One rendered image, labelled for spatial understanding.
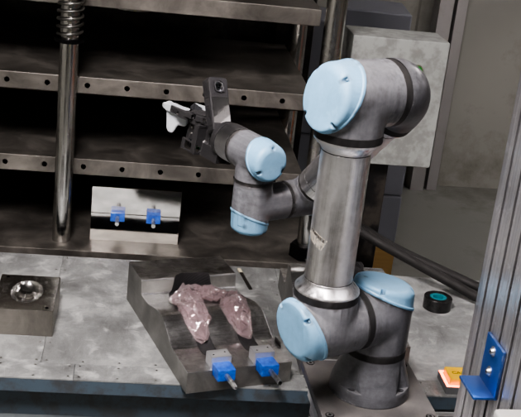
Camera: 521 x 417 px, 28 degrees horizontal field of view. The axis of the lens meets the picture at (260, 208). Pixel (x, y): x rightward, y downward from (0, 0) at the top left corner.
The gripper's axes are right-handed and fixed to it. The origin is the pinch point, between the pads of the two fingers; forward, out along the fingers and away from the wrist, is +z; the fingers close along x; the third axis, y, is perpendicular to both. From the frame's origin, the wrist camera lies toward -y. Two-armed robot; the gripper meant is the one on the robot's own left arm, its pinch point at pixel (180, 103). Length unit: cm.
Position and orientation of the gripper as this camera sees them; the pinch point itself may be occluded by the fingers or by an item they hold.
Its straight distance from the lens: 221.6
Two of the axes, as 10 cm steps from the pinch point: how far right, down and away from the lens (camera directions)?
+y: -2.2, 9.4, 2.6
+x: 8.0, 0.2, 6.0
